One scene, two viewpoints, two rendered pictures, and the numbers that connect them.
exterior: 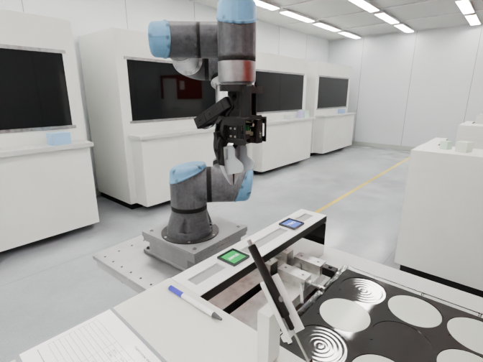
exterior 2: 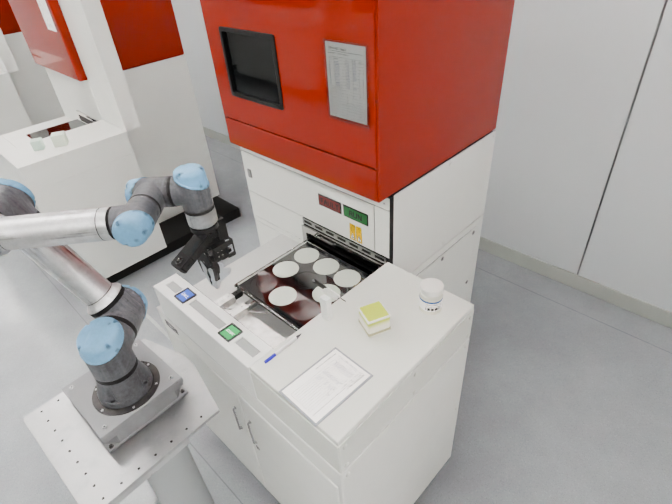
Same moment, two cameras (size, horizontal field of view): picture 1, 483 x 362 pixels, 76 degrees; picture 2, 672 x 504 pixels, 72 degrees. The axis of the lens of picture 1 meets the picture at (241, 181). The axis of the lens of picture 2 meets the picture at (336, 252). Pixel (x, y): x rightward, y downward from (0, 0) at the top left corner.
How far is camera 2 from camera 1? 119 cm
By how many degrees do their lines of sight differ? 76
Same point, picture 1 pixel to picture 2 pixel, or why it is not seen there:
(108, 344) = (312, 381)
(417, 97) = not seen: outside the picture
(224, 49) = (206, 206)
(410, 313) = (288, 271)
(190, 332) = (306, 348)
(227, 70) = (212, 218)
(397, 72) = not seen: outside the picture
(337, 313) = (281, 298)
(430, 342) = (308, 271)
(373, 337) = (301, 289)
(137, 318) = (291, 374)
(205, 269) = (241, 348)
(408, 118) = not seen: outside the picture
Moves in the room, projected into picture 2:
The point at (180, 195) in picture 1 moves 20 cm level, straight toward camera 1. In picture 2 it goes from (125, 358) to (200, 346)
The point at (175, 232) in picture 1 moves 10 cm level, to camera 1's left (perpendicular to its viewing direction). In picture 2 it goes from (140, 391) to (125, 423)
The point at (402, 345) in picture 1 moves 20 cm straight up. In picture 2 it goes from (308, 281) to (302, 236)
